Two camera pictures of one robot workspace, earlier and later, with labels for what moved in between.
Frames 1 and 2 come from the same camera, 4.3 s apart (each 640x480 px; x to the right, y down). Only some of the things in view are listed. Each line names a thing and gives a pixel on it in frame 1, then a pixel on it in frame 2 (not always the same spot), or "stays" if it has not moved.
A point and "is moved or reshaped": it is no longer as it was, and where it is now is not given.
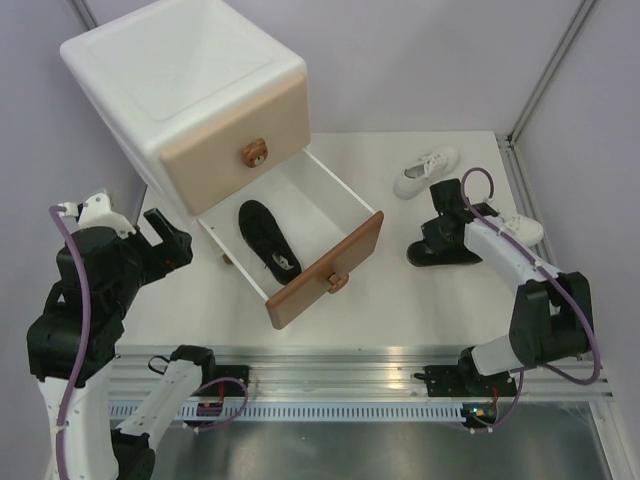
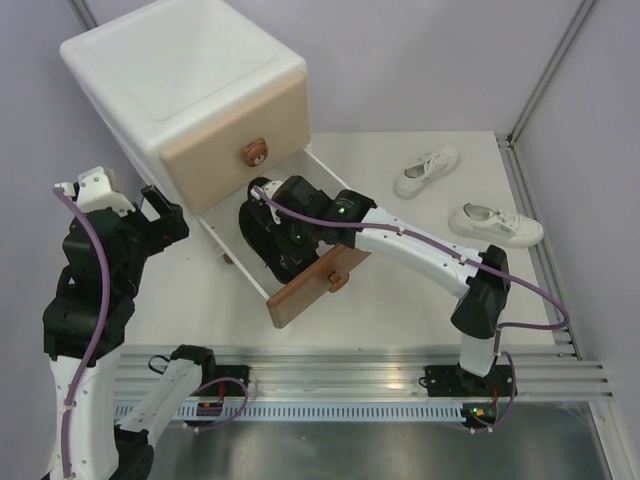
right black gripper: (429, 231) to (303, 253)
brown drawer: (330, 230) stays
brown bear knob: (337, 282) stays
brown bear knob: (255, 153) stays
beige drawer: (241, 145) stays
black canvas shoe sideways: (421, 254) is moved or reshaped
